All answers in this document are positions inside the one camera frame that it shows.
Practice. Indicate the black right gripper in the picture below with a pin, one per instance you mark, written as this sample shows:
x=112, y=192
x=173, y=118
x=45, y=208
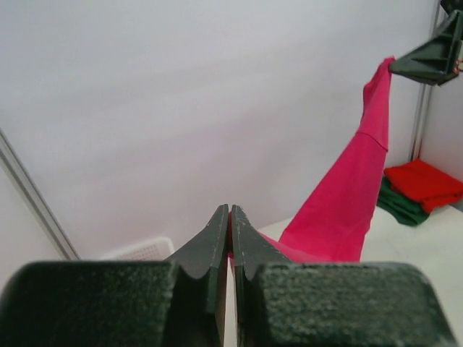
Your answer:
x=439, y=60

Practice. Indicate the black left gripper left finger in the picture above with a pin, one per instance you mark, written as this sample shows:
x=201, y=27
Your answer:
x=198, y=307

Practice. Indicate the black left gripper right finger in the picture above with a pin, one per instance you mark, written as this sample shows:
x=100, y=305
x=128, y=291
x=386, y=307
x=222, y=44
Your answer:
x=250, y=252

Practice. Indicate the pink t shirt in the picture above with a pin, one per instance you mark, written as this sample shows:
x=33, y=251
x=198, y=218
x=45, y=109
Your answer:
x=332, y=223

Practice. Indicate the white perforated plastic basket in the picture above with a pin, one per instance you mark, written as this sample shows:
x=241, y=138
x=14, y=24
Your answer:
x=158, y=248

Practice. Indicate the folded red t shirt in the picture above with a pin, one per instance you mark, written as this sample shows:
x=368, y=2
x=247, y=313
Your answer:
x=424, y=184

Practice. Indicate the folded green t shirt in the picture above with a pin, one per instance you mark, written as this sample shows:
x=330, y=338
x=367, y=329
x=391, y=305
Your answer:
x=403, y=209

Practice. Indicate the right aluminium frame post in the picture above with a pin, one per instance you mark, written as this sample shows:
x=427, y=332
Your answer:
x=423, y=99

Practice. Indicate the aluminium frame post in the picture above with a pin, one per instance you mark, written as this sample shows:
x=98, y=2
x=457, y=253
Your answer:
x=423, y=99
x=35, y=201

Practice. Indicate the left aluminium frame post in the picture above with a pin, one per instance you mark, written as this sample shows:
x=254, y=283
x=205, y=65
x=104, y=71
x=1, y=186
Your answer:
x=35, y=201

